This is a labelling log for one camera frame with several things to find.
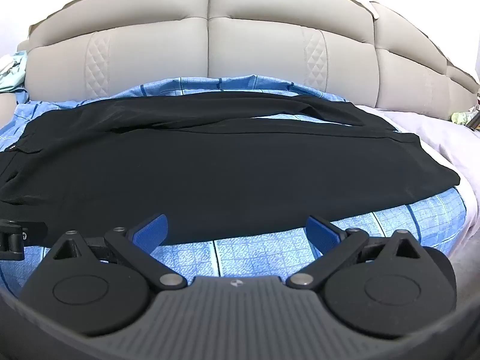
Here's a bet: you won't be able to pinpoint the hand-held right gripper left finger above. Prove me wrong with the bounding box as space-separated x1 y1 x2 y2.
47 213 188 292

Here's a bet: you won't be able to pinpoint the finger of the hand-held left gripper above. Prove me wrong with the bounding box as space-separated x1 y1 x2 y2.
0 217 48 262

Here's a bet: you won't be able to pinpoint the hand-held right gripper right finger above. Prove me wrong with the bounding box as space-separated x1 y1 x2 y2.
287 215 432 291

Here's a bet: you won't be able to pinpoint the black pants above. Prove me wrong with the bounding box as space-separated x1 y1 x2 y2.
0 91 461 249

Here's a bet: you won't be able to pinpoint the blue checked bed sheet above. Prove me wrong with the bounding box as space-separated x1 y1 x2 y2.
0 76 470 298

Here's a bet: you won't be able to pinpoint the pale lilac bed sheet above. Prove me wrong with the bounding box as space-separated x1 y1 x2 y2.
352 104 480 271

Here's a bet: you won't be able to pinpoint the light blue cloth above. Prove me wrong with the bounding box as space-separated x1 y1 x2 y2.
0 50 29 93

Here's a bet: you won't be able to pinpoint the white cloth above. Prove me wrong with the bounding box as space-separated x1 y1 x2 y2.
0 55 17 76

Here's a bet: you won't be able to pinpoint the beige padded headboard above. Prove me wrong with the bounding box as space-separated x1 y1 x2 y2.
17 0 480 121

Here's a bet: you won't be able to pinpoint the beige padded bed side rail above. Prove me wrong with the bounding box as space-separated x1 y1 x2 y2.
0 92 19 122

